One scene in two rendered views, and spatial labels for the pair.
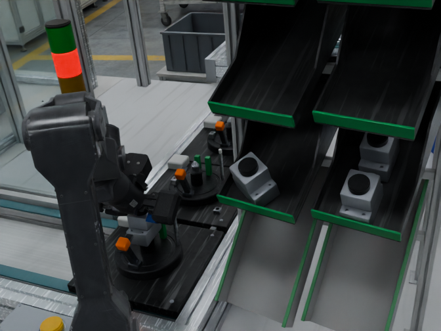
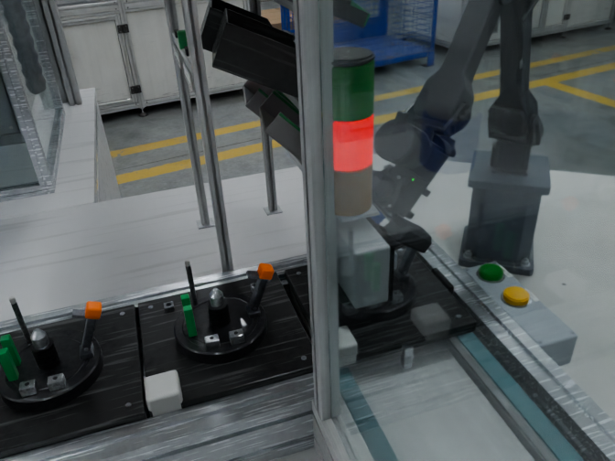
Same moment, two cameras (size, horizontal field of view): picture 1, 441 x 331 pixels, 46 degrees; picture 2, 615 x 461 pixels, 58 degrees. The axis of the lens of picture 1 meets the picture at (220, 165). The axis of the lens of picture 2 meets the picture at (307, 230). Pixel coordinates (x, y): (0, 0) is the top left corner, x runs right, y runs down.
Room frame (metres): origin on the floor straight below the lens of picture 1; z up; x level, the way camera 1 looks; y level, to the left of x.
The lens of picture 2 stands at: (1.37, 0.65, 1.54)
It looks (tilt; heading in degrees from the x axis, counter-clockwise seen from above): 32 degrees down; 230
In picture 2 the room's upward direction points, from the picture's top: 3 degrees counter-clockwise
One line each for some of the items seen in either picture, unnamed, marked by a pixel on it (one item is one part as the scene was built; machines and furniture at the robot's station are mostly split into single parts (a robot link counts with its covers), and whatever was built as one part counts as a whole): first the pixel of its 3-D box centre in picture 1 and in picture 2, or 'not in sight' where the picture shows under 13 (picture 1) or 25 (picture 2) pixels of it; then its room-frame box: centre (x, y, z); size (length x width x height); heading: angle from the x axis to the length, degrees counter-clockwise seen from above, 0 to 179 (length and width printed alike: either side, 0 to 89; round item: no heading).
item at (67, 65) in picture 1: (66, 62); not in sight; (1.01, 0.29, 1.33); 0.05 x 0.05 x 0.05
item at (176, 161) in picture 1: (196, 175); (218, 309); (1.06, 0.06, 1.01); 0.24 x 0.24 x 0.13; 66
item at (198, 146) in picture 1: (231, 129); (43, 350); (1.28, -0.04, 1.01); 0.24 x 0.24 x 0.13; 66
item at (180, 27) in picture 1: (226, 43); not in sight; (2.95, -0.09, 0.73); 0.62 x 0.42 x 0.23; 66
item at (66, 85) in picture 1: (72, 85); not in sight; (1.01, 0.29, 1.28); 0.05 x 0.05 x 0.05
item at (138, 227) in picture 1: (145, 218); not in sight; (0.84, 0.16, 1.06); 0.08 x 0.04 x 0.07; 157
